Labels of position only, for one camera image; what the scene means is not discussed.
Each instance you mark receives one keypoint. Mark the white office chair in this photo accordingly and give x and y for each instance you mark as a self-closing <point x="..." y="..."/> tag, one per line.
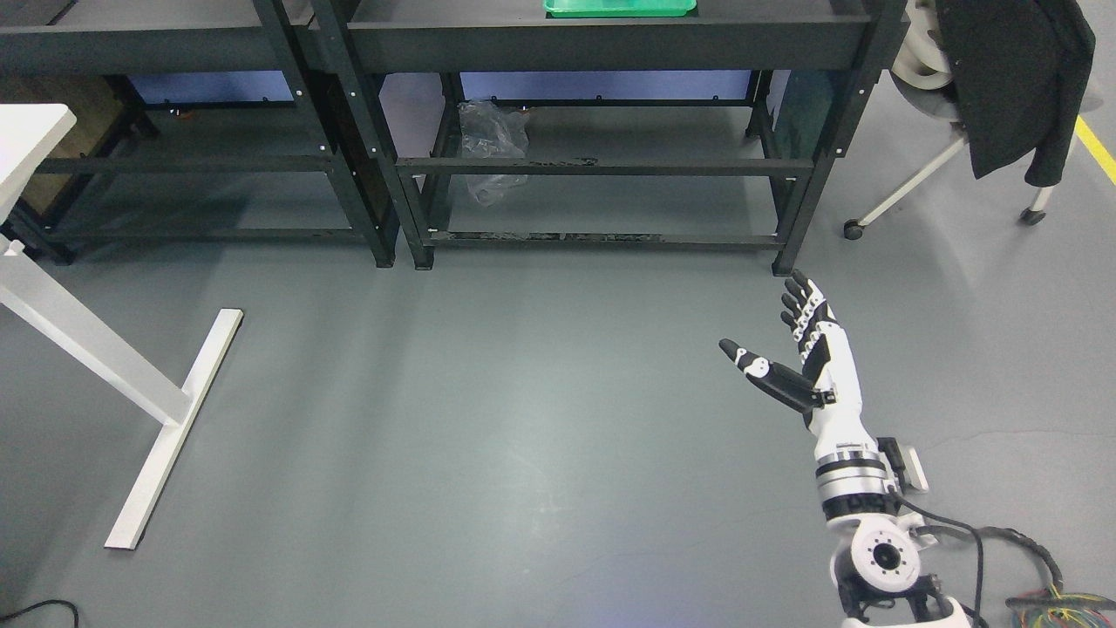
<point x="922" y="74"/>

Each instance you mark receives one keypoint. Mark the black metal shelf left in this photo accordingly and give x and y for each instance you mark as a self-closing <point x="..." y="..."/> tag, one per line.
<point x="197" y="121"/>

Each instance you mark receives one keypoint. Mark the clear plastic bag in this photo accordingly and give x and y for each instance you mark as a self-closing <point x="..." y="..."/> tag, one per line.
<point x="488" y="131"/>

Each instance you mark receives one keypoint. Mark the black jacket on chair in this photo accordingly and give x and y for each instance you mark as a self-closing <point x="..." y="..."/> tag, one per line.
<point x="1020" y="69"/>

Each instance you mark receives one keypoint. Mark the green plastic tray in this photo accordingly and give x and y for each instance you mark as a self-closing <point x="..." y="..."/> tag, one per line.
<point x="618" y="8"/>

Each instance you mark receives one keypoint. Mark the black metal shelf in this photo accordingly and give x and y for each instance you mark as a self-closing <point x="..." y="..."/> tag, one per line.
<point x="749" y="90"/>
<point x="197" y="121"/>

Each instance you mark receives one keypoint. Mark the white table with tray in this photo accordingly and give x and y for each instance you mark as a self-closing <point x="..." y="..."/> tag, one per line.
<point x="30" y="132"/>

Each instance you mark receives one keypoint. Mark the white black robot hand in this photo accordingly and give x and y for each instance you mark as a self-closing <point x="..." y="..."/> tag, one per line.
<point x="826" y="390"/>

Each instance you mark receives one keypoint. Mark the black metal shelf right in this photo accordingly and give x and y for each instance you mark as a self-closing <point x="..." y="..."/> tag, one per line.
<point x="749" y="90"/>

